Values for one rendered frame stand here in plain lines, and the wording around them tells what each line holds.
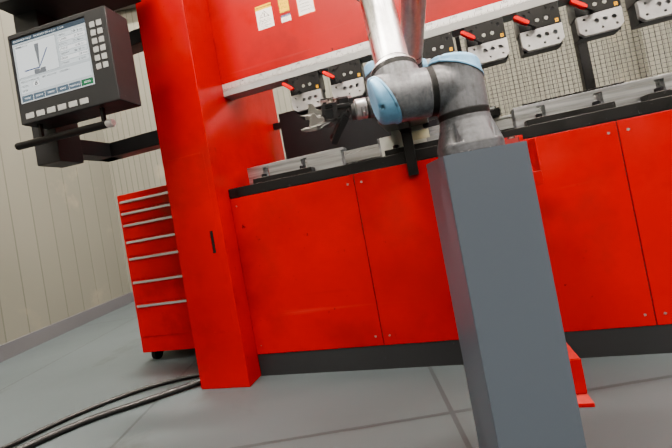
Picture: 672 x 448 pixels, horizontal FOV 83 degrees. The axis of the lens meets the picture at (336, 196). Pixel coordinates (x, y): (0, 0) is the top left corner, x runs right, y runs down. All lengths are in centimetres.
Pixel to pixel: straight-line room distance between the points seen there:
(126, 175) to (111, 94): 371
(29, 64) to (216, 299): 119
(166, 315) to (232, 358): 73
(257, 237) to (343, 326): 55
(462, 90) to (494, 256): 37
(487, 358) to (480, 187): 36
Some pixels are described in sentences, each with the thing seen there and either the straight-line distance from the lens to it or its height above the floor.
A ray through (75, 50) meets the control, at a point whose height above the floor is 147.
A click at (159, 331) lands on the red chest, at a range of 256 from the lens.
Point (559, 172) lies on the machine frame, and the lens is 162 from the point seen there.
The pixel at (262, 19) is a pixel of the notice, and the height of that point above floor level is 165.
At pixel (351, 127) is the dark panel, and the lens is 231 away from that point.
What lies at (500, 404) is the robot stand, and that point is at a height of 24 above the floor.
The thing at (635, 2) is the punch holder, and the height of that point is 125.
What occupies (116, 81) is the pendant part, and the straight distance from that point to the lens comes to 168.
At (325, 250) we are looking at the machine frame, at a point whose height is 53.
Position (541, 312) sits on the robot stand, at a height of 41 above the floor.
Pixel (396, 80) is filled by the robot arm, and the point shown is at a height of 96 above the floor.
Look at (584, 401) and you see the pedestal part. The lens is 147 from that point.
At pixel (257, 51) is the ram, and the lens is 200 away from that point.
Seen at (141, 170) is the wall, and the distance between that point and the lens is 526.
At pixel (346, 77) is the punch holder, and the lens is 180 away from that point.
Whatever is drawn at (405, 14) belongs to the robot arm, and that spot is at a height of 124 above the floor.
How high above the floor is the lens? 71
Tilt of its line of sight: 1 degrees up
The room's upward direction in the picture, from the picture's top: 10 degrees counter-clockwise
